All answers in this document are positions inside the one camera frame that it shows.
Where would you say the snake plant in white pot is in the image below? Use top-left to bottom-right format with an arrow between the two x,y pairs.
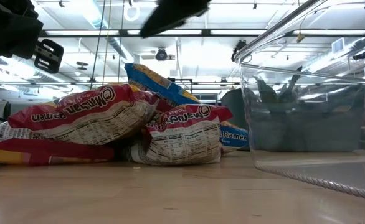
253,65 -> 305,104

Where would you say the black overhead camera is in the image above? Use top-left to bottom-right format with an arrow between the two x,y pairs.
155,48 -> 169,62

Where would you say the blue Maruchan ramen pack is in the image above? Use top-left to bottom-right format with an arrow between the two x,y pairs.
219,120 -> 250,154
124,63 -> 202,106

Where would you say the deep teal plastic bin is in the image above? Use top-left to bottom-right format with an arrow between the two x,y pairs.
221,85 -> 365,153

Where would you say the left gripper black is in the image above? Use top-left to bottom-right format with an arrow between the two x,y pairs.
0,0 -> 65,75

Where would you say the black hanging cable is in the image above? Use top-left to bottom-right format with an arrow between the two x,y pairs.
90,0 -> 107,90

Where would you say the clear plastic bin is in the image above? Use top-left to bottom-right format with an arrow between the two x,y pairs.
234,0 -> 365,203

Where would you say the black ceiling-mounted device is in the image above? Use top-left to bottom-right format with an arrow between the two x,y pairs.
231,39 -> 248,62

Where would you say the white hanging ring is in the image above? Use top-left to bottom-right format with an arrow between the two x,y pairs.
123,0 -> 141,22

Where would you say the black overhead frame bar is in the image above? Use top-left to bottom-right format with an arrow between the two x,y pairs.
39,29 -> 365,37

